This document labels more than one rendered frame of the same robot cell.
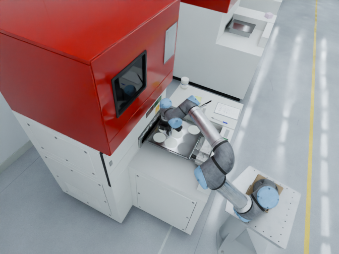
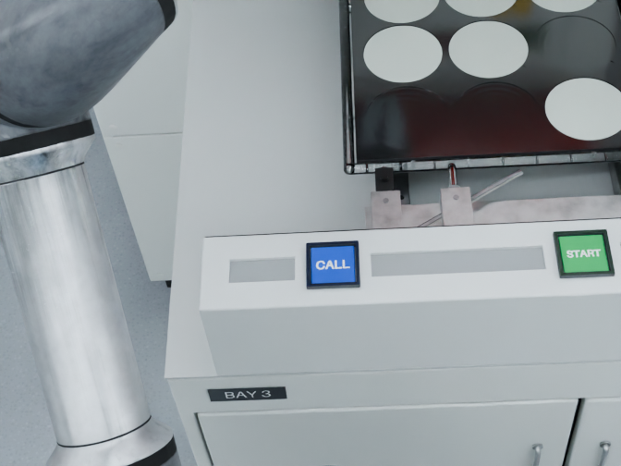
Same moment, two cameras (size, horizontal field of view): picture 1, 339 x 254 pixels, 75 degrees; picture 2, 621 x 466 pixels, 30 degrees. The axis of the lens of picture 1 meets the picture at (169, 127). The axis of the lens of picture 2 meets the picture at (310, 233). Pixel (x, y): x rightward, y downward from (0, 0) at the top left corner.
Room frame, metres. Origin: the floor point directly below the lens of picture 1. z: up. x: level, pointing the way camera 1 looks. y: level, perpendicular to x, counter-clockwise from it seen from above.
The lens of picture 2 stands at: (0.64, -0.98, 1.97)
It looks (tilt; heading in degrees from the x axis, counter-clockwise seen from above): 54 degrees down; 74
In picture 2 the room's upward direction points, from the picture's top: 7 degrees counter-clockwise
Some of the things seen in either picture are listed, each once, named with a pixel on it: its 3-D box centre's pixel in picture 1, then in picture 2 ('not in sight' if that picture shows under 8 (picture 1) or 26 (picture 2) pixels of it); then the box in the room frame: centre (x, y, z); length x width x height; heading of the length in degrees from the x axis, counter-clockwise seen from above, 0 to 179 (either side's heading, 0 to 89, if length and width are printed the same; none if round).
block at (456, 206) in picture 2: (205, 151); (456, 222); (1.01, -0.29, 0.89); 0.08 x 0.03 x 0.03; 69
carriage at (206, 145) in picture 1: (207, 147); (523, 234); (1.08, -0.32, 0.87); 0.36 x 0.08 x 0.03; 159
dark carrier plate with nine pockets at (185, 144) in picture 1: (176, 133); (488, 50); (1.16, -0.06, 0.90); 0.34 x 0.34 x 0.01; 69
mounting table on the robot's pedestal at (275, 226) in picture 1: (258, 203); not in sight; (0.70, -0.70, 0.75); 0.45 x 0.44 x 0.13; 60
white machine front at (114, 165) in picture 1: (139, 129); not in sight; (1.06, 0.21, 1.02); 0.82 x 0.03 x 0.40; 159
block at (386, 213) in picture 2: (201, 160); (386, 225); (0.93, -0.26, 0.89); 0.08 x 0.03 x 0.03; 69
